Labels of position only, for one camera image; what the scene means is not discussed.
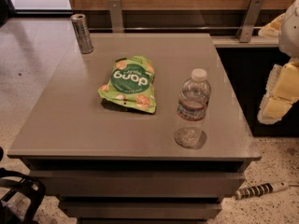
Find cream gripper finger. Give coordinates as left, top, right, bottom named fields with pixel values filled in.
left=258, top=13, right=285, bottom=37
left=257, top=59, right=299, bottom=125

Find clear plastic water bottle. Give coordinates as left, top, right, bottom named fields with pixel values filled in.
left=174, top=68, right=211, bottom=149

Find silver redbull can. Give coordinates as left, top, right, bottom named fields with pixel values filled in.
left=70, top=13, right=93, bottom=54

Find white power strip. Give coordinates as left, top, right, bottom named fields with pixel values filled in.
left=235, top=182, right=289, bottom=200

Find green snack bag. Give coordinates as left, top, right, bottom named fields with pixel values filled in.
left=98, top=55, right=156, bottom=114

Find grey drawer cabinet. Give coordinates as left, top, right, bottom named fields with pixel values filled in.
left=8, top=34, right=261, bottom=224

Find black chair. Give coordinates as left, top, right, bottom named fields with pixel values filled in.
left=0, top=147, right=47, bottom=224

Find right metal wall bracket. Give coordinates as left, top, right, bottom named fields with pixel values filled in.
left=236, top=0, right=264, bottom=43

